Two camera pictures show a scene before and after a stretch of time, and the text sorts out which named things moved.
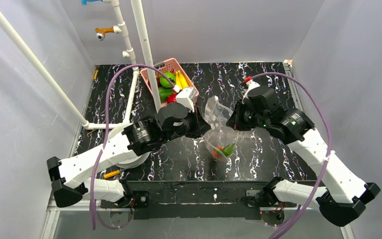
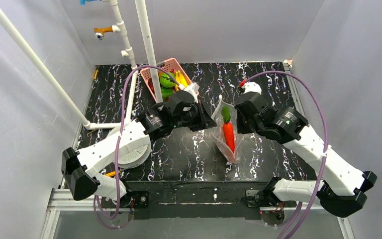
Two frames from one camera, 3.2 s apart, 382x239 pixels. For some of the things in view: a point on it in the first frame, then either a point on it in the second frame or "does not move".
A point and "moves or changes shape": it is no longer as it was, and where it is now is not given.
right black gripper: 238,117 does not move
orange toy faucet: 101,32 does not move
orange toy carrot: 219,151 -> 228,127
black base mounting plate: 195,199 does not move
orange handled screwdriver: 107,175 does not move
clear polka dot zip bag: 221,142 moves or changes shape
